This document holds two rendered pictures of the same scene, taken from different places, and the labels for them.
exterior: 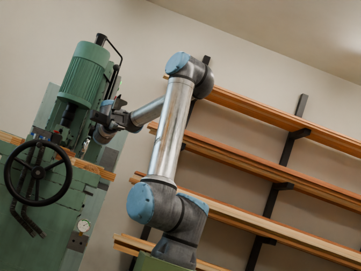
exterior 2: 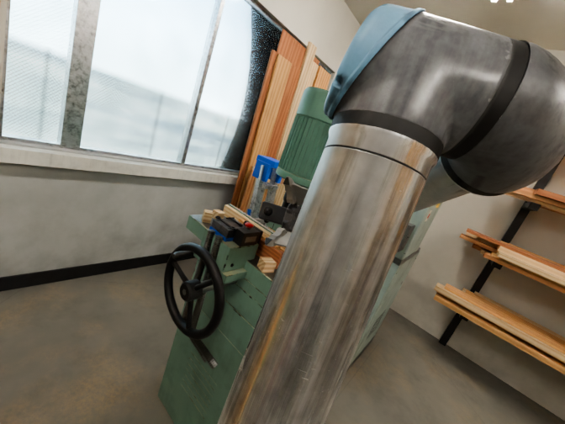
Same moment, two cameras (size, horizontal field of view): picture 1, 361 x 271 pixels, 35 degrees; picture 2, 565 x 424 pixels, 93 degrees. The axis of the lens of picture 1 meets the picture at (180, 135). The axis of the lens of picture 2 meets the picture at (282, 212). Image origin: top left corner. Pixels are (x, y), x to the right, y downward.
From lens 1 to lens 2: 215 cm
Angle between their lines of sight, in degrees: 47
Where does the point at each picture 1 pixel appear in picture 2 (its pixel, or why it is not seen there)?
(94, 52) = (314, 103)
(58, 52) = not seen: hidden behind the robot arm
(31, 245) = (221, 359)
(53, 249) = not seen: hidden behind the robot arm
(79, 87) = (292, 160)
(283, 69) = not seen: outside the picture
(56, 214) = (244, 333)
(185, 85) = (363, 159)
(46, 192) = (237, 302)
